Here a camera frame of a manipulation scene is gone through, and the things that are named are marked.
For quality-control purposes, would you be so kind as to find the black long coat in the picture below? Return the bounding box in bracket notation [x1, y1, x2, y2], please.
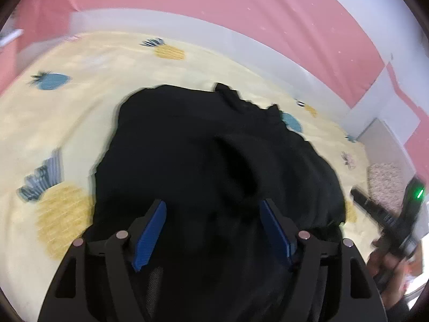
[87, 84, 345, 321]

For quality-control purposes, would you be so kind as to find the person right hand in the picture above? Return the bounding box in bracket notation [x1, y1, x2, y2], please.
[367, 240, 415, 310]

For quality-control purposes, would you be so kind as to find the speckled floral pillow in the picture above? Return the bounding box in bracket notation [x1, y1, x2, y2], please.
[367, 163, 405, 215]

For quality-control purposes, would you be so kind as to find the grey bed headboard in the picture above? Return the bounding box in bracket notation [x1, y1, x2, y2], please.
[357, 119, 416, 190]

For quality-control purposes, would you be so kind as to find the yellow pineapple print bed quilt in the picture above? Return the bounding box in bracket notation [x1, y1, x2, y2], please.
[1, 32, 369, 321]

